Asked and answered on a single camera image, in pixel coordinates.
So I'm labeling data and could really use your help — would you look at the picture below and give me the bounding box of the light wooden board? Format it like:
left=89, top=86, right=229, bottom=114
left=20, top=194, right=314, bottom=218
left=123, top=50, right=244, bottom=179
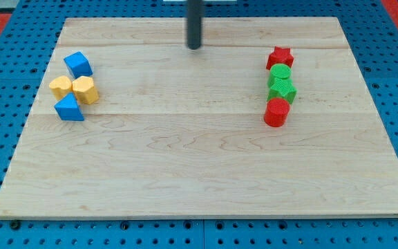
left=0, top=17, right=398, bottom=221

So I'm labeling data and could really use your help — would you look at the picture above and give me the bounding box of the yellow hexagon block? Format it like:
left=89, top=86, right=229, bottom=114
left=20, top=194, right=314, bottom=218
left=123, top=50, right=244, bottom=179
left=72, top=76, right=99, bottom=104

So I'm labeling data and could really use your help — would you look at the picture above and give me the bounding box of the yellow heart block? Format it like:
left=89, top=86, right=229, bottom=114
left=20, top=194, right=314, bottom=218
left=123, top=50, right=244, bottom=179
left=48, top=75, right=73, bottom=101

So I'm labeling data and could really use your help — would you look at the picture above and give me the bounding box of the green star block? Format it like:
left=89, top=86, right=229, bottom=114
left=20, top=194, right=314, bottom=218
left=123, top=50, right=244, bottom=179
left=267, top=77, right=297, bottom=104

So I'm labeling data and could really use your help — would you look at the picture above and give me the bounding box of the blue cube block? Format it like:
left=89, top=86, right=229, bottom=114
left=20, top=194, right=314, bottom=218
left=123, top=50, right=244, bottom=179
left=64, top=51, right=93, bottom=78

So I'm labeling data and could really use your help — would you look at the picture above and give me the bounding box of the green cylinder block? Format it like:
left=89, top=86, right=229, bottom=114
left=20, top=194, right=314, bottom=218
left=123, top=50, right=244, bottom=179
left=267, top=64, right=292, bottom=87

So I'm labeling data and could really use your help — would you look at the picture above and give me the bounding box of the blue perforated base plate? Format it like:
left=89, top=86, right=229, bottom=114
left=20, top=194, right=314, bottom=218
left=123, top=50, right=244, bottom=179
left=0, top=1, right=398, bottom=248

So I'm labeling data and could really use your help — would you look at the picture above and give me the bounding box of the red star block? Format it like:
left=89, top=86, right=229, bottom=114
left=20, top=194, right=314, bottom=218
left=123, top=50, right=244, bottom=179
left=265, top=46, right=294, bottom=70

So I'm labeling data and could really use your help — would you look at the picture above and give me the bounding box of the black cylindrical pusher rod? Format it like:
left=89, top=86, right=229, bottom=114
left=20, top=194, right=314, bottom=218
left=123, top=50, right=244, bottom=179
left=186, top=0, right=203, bottom=50

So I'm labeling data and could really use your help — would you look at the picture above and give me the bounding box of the blue triangle block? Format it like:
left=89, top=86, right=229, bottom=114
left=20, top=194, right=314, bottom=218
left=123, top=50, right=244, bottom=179
left=54, top=93, right=84, bottom=121

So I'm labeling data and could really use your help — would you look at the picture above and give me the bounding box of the red cylinder block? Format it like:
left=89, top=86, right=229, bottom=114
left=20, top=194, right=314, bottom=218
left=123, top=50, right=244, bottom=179
left=264, top=98, right=290, bottom=127

